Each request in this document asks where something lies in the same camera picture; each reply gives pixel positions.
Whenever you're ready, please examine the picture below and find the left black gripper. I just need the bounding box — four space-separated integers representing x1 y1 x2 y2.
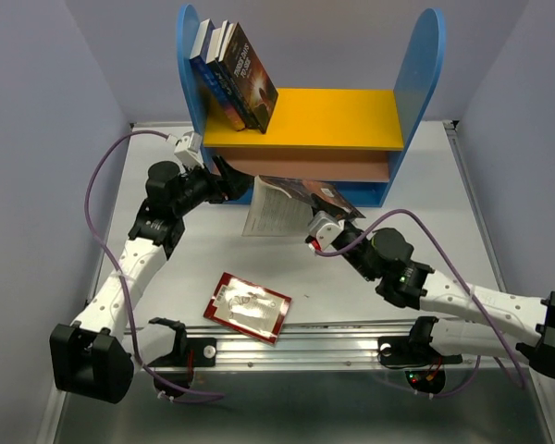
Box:
173 154 256 216

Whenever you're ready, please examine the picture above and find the dark sunset paperback book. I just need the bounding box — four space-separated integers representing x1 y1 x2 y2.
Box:
242 176 364 237

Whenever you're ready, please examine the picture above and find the Three Days To See book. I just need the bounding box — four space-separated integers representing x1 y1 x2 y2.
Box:
220 22 278 134

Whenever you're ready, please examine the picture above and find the red bordered cream book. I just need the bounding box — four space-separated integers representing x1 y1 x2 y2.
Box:
203 272 292 345

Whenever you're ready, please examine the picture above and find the blue Jane Eyre book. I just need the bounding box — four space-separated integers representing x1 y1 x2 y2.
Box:
190 18 218 103

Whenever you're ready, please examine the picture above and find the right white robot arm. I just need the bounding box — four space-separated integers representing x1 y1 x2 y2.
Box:
318 221 555 379

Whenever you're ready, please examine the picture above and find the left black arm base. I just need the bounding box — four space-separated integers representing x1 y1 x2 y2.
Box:
148 317 217 389

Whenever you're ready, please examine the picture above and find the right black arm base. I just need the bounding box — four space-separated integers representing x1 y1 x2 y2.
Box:
377 316 463 397

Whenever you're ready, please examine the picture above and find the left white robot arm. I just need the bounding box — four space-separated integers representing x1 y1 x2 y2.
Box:
49 156 253 403

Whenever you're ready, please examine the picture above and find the blue and yellow bookshelf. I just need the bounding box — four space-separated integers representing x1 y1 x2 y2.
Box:
176 4 447 207

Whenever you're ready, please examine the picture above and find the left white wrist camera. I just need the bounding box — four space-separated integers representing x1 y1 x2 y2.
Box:
169 130 204 170

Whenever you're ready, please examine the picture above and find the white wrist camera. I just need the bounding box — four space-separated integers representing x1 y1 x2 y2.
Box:
307 211 345 252
169 130 204 170

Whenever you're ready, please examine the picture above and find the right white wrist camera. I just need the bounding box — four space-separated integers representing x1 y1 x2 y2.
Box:
307 211 345 252

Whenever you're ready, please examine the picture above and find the aluminium mounting rail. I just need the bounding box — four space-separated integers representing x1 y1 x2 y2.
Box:
55 323 548 374

